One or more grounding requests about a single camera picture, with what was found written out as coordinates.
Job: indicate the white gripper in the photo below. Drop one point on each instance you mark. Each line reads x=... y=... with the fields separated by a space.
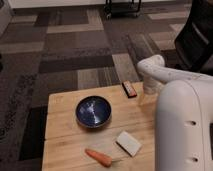
x=152 y=86

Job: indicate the dark brown eraser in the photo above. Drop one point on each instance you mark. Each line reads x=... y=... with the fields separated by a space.
x=129 y=89

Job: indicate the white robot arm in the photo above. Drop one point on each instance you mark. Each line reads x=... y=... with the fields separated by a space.
x=183 y=118

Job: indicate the white sponge block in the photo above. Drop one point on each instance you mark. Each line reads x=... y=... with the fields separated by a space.
x=128 y=143

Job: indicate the black office chair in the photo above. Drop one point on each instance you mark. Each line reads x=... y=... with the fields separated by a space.
x=194 y=43

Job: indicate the dark blue bowl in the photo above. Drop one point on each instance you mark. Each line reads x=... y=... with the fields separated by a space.
x=93 y=112

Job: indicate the black wheeled cart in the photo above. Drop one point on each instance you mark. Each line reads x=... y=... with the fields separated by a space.
x=122 y=8

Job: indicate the orange carrot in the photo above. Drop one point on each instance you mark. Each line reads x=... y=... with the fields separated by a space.
x=101 y=158

